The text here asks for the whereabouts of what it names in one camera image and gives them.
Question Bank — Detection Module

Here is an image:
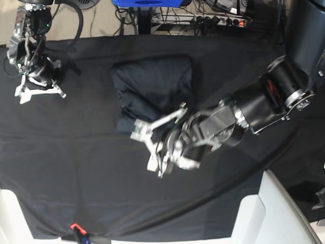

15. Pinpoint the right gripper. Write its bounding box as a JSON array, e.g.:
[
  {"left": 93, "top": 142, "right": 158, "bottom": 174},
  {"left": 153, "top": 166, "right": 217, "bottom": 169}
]
[{"left": 27, "top": 59, "right": 64, "bottom": 88}]

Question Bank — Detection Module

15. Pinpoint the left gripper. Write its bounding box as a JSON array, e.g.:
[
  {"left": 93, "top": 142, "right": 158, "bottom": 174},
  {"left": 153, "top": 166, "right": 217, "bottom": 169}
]
[{"left": 157, "top": 114, "right": 207, "bottom": 178}]

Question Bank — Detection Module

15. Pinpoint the dark grey T-shirt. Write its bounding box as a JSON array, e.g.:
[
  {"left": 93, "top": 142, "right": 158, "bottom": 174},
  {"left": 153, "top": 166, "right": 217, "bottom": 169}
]
[{"left": 111, "top": 56, "right": 194, "bottom": 134}]

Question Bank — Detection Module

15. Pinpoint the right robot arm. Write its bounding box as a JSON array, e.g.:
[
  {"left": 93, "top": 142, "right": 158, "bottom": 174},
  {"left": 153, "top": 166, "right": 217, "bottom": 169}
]
[{"left": 3, "top": 1, "right": 84, "bottom": 89}]

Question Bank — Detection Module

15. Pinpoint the grey round floor base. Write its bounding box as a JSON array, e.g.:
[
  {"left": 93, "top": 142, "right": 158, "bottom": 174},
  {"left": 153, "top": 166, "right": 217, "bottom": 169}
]
[{"left": 70, "top": 0, "right": 100, "bottom": 10}]

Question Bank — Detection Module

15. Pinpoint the black table cloth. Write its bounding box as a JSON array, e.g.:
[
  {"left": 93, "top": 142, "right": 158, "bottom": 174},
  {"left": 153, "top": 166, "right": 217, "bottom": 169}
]
[{"left": 1, "top": 35, "right": 324, "bottom": 241}]

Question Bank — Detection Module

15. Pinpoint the blue plastic bin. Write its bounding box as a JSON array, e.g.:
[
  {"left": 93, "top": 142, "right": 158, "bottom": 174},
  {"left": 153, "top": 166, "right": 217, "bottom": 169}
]
[{"left": 112, "top": 0, "right": 183, "bottom": 8}]

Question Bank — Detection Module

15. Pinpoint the white chair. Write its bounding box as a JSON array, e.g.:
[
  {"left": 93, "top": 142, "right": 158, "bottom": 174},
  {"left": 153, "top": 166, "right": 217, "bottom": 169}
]
[{"left": 231, "top": 170, "right": 322, "bottom": 243}]

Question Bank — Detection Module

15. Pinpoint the white power strip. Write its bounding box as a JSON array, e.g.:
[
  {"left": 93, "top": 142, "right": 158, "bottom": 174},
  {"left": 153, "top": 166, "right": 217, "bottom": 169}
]
[{"left": 151, "top": 13, "right": 252, "bottom": 27}]

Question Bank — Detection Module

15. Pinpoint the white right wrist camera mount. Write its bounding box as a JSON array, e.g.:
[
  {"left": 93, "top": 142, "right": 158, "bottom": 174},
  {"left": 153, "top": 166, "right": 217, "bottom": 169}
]
[{"left": 14, "top": 59, "right": 68, "bottom": 105}]

